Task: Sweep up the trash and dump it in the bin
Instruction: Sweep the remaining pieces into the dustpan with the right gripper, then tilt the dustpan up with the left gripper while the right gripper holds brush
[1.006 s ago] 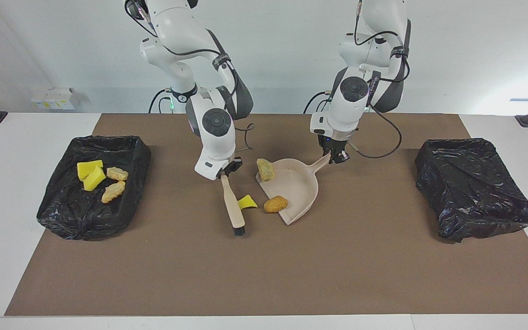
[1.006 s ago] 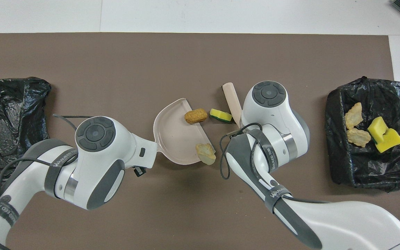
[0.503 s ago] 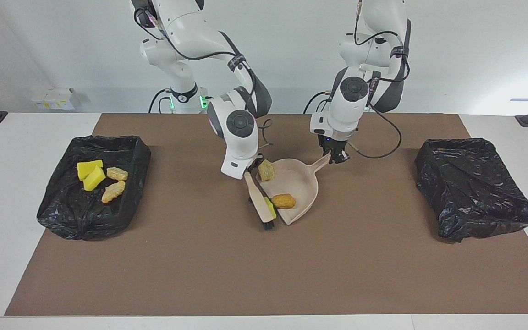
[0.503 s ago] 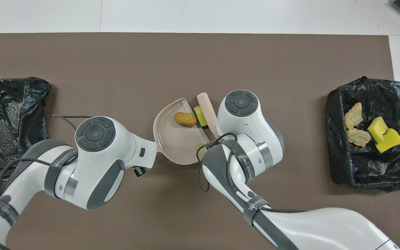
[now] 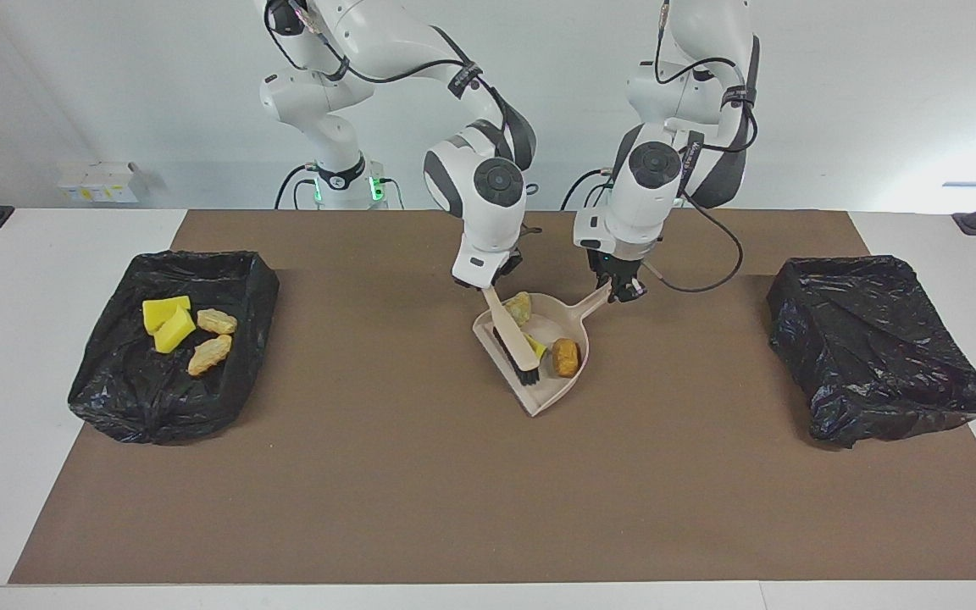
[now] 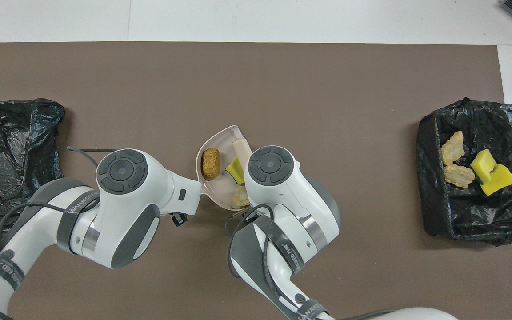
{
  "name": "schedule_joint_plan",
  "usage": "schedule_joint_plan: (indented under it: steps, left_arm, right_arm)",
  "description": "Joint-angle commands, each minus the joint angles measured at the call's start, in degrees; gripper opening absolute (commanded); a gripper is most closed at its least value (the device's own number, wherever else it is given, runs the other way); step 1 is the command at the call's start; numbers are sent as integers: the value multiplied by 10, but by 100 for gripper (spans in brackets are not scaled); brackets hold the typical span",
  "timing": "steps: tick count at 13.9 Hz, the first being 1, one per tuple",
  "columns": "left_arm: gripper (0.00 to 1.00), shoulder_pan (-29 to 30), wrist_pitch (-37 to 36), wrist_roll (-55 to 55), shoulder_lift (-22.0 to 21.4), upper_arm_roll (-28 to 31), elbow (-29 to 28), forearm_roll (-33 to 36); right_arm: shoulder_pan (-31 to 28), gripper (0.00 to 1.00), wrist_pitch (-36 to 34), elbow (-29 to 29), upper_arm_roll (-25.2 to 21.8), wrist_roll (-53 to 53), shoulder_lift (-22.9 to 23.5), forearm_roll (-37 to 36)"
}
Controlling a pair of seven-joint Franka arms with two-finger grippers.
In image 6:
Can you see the yellow sponge with green back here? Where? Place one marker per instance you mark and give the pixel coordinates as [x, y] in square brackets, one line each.
[482, 161]

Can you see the orange flaky croissant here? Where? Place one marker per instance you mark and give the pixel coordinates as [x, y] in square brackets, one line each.
[453, 149]

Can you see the orange striped bread roll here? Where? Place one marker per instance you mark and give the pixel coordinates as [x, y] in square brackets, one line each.
[239, 198]

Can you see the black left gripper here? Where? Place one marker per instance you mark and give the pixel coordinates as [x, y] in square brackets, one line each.
[179, 218]

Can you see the beige hand brush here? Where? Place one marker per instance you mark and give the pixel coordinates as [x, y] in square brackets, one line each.
[241, 149]

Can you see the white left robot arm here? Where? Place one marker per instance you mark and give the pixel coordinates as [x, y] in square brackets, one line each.
[122, 200]

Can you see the brown bread roll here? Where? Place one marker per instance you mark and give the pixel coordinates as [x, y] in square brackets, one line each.
[211, 163]

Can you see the small yellow sponge piece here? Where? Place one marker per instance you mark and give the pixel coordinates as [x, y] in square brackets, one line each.
[236, 170]

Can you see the brown table mat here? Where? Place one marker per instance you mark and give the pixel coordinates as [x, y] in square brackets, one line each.
[282, 89]

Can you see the beige plastic dustpan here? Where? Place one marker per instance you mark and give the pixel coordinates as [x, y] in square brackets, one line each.
[221, 189]

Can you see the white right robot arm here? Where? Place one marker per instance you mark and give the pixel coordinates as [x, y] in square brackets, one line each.
[282, 186]

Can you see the black bag lined bin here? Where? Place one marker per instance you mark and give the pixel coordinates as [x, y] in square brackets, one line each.
[7, 146]
[474, 213]

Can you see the large yellow sponge piece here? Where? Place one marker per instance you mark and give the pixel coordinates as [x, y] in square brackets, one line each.
[500, 178]

